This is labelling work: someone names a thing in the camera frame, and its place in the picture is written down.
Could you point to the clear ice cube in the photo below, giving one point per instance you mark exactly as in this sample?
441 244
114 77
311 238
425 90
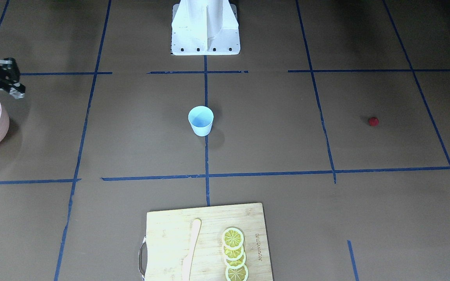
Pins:
16 94

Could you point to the light blue paper cup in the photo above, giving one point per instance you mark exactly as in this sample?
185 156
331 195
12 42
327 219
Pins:
201 119

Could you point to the bamboo cutting board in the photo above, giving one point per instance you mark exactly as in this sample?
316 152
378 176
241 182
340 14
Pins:
168 234

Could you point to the yellow plastic knife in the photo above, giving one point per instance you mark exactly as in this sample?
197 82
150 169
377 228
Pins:
188 259

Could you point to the lemon slice nearest board centre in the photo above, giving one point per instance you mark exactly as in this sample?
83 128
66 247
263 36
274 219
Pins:
232 238

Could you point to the lemon slice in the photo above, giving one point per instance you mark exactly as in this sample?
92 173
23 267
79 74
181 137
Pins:
235 264
233 254

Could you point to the lemon slice nearest board edge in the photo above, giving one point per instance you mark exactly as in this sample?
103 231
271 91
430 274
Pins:
237 274

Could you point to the red strawberry on table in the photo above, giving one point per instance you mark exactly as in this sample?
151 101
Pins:
373 121

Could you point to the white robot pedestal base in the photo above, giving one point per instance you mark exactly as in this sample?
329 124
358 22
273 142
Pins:
205 27

